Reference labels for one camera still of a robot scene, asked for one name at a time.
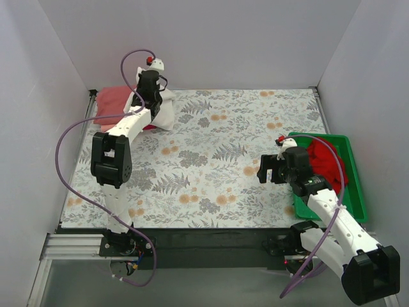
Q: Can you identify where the white printed t-shirt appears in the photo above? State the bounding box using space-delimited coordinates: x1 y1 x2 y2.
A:
123 67 176 131

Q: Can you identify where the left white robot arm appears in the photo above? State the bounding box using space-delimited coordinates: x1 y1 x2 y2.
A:
91 69 162 256

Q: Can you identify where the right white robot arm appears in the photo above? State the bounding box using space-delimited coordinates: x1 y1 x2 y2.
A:
257 146 400 305

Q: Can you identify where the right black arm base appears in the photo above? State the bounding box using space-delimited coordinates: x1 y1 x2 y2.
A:
261 221 318 274

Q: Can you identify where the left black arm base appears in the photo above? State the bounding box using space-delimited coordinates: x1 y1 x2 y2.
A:
98 230 156 276

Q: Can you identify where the red crumpled t-shirt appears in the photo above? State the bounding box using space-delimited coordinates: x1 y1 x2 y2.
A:
307 139 341 194

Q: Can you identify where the folded crimson t-shirt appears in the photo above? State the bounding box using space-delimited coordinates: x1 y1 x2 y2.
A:
143 125 157 130

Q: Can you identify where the folded salmon pink t-shirt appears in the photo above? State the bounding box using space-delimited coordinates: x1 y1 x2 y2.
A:
94 86 131 126

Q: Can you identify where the floral patterned table mat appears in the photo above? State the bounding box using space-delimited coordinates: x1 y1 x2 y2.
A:
59 88 332 229

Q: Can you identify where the folded light peach t-shirt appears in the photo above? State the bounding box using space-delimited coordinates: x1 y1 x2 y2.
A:
100 124 115 132

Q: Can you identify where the green plastic tray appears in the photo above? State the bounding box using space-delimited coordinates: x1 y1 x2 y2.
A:
293 134 368 223

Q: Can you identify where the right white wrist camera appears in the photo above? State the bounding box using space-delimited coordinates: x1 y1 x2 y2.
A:
276 136 297 160

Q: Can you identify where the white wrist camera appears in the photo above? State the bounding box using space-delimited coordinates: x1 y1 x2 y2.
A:
276 136 297 160
146 56 165 72

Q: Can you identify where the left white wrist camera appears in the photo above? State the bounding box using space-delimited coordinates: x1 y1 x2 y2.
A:
146 56 165 72

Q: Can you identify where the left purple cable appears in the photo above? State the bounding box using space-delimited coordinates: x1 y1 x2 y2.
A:
56 48 158 287

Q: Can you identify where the aluminium frame rail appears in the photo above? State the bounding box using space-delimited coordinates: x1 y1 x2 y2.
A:
27 232 106 307

